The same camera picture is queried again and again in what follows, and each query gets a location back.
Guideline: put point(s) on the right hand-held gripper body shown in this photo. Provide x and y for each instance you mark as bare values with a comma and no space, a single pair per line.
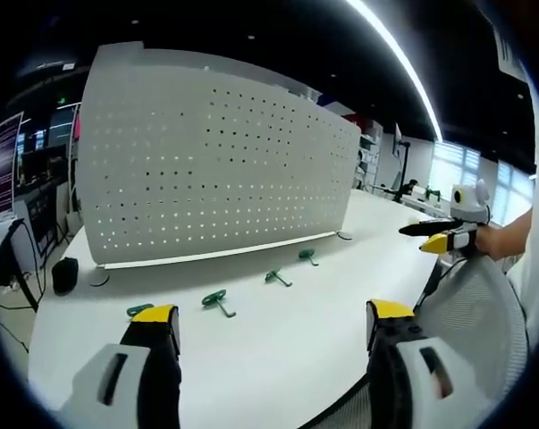
470,203

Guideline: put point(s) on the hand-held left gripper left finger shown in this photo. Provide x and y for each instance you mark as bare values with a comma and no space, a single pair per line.
117,384

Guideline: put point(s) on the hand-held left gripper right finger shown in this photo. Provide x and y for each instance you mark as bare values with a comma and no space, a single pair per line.
398,384

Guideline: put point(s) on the green hook assembly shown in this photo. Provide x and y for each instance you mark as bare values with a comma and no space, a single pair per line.
215,298
139,309
306,254
275,276

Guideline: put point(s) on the white perforated mounting plate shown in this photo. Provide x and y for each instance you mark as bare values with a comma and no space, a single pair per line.
215,179

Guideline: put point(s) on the person's right hand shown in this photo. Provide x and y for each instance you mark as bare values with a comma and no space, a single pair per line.
488,241

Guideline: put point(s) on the white mesh office chair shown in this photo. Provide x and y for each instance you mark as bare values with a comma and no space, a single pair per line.
470,322

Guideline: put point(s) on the white storage shelf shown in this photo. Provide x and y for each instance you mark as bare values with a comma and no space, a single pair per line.
371,156

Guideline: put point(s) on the black pouch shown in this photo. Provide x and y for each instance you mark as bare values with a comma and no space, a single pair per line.
65,276

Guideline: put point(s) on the ceiling light strip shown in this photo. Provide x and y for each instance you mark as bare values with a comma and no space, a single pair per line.
407,67

